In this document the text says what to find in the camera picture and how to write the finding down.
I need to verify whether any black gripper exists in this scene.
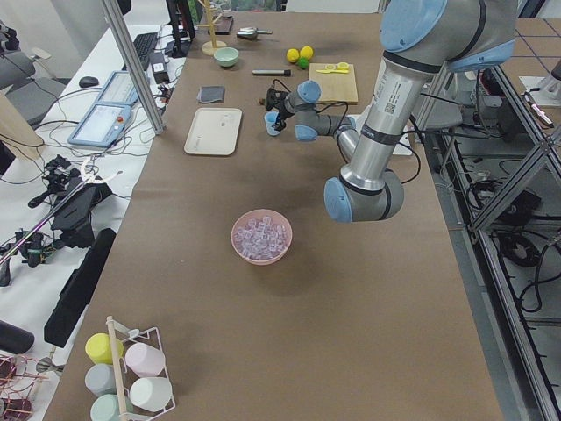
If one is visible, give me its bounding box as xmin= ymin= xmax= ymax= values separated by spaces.
xmin=265 ymin=87 xmax=289 ymax=132

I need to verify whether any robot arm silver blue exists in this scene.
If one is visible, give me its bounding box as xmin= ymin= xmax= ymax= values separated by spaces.
xmin=265 ymin=0 xmax=518 ymax=223

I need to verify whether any light blue paper cup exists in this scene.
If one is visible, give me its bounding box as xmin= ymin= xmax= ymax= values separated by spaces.
xmin=264 ymin=111 xmax=281 ymax=137

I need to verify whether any steel ice scoop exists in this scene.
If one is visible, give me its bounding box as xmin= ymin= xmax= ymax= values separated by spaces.
xmin=236 ymin=27 xmax=273 ymax=40

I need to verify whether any pink cup in rack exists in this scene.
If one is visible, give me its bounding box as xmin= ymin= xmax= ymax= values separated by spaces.
xmin=124 ymin=343 xmax=166 ymax=377

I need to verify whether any yellow cup in rack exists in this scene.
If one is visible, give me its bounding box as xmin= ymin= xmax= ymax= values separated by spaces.
xmin=85 ymin=332 xmax=113 ymax=365

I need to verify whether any white cup in rack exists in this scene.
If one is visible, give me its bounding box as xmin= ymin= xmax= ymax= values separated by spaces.
xmin=129 ymin=377 xmax=173 ymax=412

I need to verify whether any grey cup in rack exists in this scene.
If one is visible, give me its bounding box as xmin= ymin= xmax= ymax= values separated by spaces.
xmin=84 ymin=364 xmax=117 ymax=397

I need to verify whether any green cup in rack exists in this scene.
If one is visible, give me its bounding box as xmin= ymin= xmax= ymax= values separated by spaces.
xmin=89 ymin=394 xmax=120 ymax=421

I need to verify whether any steel muddler black tip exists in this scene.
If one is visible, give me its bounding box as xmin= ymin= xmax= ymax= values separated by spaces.
xmin=252 ymin=69 xmax=292 ymax=77

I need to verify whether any green lime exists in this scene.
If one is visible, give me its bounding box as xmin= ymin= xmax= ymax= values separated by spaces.
xmin=296 ymin=57 xmax=309 ymax=69

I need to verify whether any cream rabbit serving tray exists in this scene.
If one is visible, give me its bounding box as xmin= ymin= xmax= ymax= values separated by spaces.
xmin=184 ymin=107 xmax=243 ymax=156

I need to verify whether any yellow lemon upper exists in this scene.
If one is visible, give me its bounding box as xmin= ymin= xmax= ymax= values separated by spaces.
xmin=286 ymin=48 xmax=300 ymax=63

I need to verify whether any yellow lemon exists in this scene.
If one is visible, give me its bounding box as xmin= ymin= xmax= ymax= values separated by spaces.
xmin=286 ymin=48 xmax=300 ymax=63
xmin=299 ymin=46 xmax=314 ymax=61

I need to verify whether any wooden cutting board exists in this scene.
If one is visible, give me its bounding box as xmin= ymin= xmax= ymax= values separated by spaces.
xmin=309 ymin=63 xmax=359 ymax=104

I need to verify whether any yellow plastic knife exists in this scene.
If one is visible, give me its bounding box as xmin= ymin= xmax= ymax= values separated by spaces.
xmin=315 ymin=68 xmax=350 ymax=74

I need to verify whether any folded grey cloth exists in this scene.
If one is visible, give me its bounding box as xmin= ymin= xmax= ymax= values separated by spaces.
xmin=196 ymin=86 xmax=225 ymax=103

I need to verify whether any yellow lemon lower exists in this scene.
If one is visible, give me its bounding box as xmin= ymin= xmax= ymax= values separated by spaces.
xmin=299 ymin=46 xmax=314 ymax=61

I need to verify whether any mint green bowl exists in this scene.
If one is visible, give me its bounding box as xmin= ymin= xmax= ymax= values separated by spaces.
xmin=213 ymin=46 xmax=239 ymax=68

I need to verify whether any wooden mug tree stand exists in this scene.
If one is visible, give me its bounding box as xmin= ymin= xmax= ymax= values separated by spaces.
xmin=197 ymin=0 xmax=227 ymax=57

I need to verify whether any black tray at edge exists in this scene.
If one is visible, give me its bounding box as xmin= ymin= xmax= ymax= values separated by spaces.
xmin=214 ymin=16 xmax=234 ymax=35

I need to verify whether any pink bowl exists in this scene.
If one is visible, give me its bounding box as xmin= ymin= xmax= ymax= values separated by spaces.
xmin=231 ymin=209 xmax=293 ymax=266

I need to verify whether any black power adapter box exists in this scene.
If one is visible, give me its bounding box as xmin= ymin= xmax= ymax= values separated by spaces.
xmin=149 ymin=52 xmax=170 ymax=83

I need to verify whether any black keyboard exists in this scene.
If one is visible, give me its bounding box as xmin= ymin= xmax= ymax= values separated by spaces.
xmin=133 ymin=32 xmax=158 ymax=71

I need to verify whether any teach pendant far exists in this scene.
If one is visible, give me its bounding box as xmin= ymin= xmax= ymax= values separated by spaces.
xmin=96 ymin=70 xmax=138 ymax=105

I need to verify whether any teach pendant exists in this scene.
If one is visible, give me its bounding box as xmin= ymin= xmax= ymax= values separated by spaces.
xmin=67 ymin=103 xmax=131 ymax=148
xmin=96 ymin=70 xmax=138 ymax=105

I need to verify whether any teach pendant near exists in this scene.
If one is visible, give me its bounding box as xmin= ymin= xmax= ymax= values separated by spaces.
xmin=67 ymin=103 xmax=131 ymax=148

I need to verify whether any black computer mouse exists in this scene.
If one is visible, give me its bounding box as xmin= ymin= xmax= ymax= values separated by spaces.
xmin=79 ymin=76 xmax=99 ymax=89

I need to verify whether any handheld gripper tool black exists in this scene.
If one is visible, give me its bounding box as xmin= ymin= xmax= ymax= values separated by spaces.
xmin=1 ymin=156 xmax=123 ymax=287

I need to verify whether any black soundbar box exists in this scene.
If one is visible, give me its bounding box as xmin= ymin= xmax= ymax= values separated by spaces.
xmin=44 ymin=228 xmax=116 ymax=348

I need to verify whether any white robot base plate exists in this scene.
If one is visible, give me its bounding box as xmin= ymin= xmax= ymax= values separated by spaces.
xmin=393 ymin=131 xmax=412 ymax=156

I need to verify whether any aluminium frame post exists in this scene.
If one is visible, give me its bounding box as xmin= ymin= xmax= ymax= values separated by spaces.
xmin=101 ymin=0 xmax=165 ymax=135

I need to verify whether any white wire cup rack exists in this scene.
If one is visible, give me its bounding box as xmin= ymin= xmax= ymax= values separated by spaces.
xmin=106 ymin=316 xmax=176 ymax=420

